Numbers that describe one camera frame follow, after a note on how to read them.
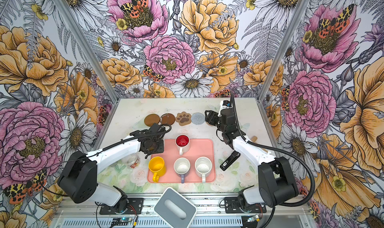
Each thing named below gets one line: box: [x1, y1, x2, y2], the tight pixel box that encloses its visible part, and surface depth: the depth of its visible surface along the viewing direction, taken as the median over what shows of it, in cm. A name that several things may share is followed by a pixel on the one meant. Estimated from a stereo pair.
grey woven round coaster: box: [191, 112, 205, 125], surface depth 111 cm
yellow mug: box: [148, 156, 166, 183], surface depth 81 cm
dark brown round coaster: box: [144, 113, 161, 127], surface depth 111 cm
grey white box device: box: [153, 187, 197, 228], surface depth 71 cm
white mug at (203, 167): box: [194, 156, 213, 183], surface depth 82 cm
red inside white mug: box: [175, 134, 190, 156], surface depth 91 cm
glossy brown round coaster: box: [160, 113, 176, 125], surface depth 111 cm
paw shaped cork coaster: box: [175, 111, 192, 126], surface depth 111 cm
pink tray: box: [149, 139, 216, 183], surface depth 91 cm
